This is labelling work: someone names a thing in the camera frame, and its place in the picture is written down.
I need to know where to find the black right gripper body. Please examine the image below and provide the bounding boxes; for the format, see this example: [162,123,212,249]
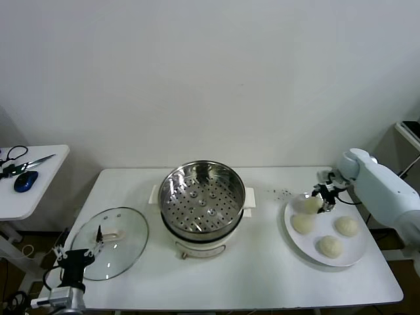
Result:
[320,184,340,206]

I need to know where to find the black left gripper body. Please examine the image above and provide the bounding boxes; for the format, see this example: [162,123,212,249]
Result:
[59,249,96,287]

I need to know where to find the white steamed baozi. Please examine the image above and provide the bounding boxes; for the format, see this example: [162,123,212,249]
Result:
[291,213,316,235]
[316,235,345,259]
[333,215,359,237]
[303,195,324,215]

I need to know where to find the glass lid with cream handle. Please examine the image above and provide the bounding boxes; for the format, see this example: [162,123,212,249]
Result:
[70,206,150,282]

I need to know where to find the stainless steel steamer basket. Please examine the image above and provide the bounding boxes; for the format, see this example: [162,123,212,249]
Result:
[149,159,257,242]

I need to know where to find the white round plate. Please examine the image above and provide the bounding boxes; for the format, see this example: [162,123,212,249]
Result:
[283,192,369,267]

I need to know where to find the black white stand base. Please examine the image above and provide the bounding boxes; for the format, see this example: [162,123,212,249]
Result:
[370,226,408,262]

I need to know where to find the white side table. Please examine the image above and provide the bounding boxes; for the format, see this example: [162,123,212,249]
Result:
[0,144,71,289]

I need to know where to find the blue computer mouse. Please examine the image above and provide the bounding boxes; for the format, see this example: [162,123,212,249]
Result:
[13,170,39,194]

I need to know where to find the small green black gadget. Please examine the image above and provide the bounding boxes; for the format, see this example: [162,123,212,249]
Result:
[0,163,20,181]

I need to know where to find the white side desk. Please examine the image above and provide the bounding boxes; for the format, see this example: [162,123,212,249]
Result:
[394,121,420,155]

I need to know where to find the white electric cooker pot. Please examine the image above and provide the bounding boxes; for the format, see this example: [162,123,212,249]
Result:
[159,207,254,262]

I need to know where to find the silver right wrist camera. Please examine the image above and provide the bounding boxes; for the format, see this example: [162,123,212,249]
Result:
[316,169,348,190]

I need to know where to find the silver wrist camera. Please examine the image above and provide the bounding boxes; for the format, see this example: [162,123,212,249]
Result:
[316,169,348,190]
[31,287,72,309]

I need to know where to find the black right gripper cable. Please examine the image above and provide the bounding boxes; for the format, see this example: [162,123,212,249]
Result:
[334,192,364,206]

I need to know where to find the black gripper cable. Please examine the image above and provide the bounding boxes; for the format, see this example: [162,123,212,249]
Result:
[334,192,364,206]
[43,267,65,291]

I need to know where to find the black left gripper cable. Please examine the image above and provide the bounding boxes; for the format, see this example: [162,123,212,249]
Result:
[43,267,65,291]

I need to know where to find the white floor cable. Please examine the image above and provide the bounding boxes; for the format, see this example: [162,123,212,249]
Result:
[19,243,45,263]

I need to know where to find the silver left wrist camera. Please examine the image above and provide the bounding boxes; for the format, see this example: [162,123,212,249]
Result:
[31,287,72,309]

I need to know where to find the black floor cable bundle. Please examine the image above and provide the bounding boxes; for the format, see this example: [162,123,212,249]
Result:
[0,290,30,314]

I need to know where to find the black handled scissors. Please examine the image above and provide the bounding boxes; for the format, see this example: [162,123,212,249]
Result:
[0,146,57,175]

